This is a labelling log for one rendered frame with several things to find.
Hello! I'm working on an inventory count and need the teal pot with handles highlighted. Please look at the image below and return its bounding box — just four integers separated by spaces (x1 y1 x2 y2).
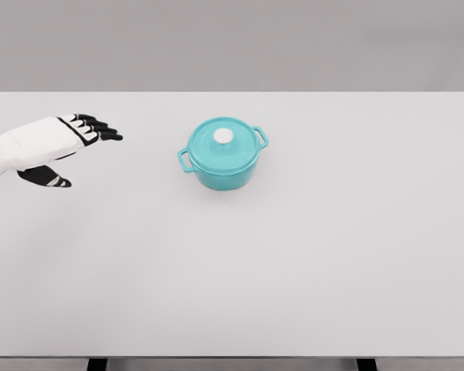
176 125 270 192

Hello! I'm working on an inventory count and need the teal pot lid white knob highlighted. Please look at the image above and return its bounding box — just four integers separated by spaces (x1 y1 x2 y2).
187 118 261 176

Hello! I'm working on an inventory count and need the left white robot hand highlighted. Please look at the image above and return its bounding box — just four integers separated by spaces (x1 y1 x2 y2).
0 113 124 189

